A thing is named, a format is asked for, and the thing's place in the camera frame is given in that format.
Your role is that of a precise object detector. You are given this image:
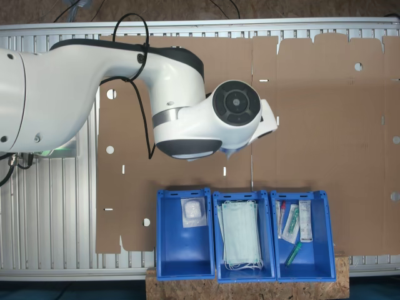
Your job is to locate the black cable with metal plug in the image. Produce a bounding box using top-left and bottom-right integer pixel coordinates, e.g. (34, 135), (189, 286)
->
(0, 152), (34, 188)

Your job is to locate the loose green syringe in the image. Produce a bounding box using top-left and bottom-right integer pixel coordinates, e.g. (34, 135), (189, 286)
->
(284, 242), (303, 268)

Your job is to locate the clear bag cotton packet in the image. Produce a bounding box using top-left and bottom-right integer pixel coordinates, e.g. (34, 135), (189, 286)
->
(180, 197), (209, 229)

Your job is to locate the long white printed packet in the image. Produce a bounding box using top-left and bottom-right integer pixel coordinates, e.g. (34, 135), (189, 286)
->
(298, 199), (313, 244)

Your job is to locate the blue bin with cotton packets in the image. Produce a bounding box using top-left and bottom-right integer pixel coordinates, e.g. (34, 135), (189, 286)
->
(156, 187), (216, 280)

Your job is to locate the white face mask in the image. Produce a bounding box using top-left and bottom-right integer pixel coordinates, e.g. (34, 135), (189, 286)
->
(217, 199), (265, 272)
(221, 201), (263, 264)

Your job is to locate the blue bin with syringes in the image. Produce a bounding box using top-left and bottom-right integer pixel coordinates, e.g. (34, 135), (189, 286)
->
(270, 189), (337, 282)

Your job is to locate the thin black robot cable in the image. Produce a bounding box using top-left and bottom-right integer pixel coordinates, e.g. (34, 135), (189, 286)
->
(111, 12), (157, 160)

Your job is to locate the blue bin with masks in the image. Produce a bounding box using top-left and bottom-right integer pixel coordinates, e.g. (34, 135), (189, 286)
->
(212, 190), (277, 284)

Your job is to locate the green syringe in clear packet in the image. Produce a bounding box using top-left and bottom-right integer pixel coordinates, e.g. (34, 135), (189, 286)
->
(281, 204), (301, 244)

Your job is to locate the chipboard block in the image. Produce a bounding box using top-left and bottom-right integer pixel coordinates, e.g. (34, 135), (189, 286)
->
(145, 256), (350, 300)

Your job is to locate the brown cardboard sheet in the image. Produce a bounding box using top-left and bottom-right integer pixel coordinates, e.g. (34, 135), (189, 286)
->
(95, 34), (253, 254)
(251, 32), (400, 256)

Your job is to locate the red-capped tube packet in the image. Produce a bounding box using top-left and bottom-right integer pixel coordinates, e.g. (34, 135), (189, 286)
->
(275, 199), (288, 240)

